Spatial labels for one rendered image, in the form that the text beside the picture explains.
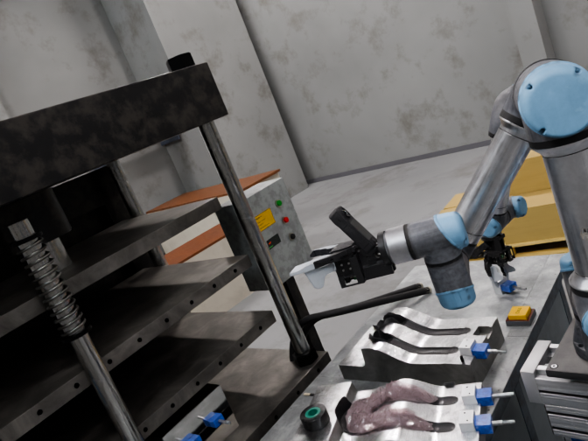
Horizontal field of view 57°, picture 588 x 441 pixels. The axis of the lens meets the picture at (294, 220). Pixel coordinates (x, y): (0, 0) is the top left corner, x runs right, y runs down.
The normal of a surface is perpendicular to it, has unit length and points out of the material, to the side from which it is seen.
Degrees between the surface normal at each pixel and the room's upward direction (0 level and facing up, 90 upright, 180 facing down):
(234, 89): 90
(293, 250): 90
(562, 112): 82
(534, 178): 90
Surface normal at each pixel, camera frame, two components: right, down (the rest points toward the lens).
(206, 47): 0.68, -0.10
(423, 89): -0.63, 0.42
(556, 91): -0.31, 0.21
